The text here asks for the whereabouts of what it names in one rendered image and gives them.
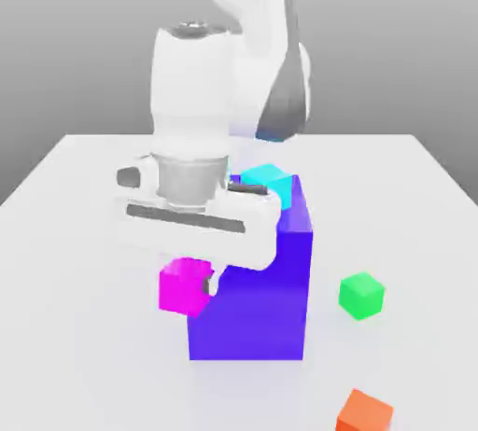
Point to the small cyan cube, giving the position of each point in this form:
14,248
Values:
274,181

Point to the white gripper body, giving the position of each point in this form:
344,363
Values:
186,239

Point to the small magenta cube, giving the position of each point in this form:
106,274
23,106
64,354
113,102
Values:
183,287

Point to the small green cube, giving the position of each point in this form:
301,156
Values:
361,295

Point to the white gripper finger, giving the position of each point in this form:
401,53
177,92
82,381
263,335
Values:
212,284

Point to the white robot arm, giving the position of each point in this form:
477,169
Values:
190,95

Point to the small orange cube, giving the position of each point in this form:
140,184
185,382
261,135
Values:
364,413

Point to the large purple box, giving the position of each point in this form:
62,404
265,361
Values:
257,311

